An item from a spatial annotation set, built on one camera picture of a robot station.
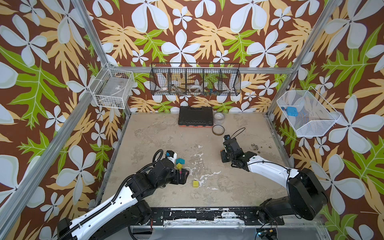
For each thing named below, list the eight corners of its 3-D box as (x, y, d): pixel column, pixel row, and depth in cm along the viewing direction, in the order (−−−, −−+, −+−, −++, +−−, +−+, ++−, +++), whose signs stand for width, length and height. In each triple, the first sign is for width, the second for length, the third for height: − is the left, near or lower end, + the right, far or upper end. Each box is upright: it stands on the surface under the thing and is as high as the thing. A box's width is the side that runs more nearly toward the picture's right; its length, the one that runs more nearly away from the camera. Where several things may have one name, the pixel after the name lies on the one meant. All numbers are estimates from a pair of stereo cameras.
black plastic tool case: (178, 128, 112) (178, 124, 108) (179, 110, 124) (179, 106, 120) (213, 128, 112) (214, 124, 108) (211, 110, 125) (212, 106, 121)
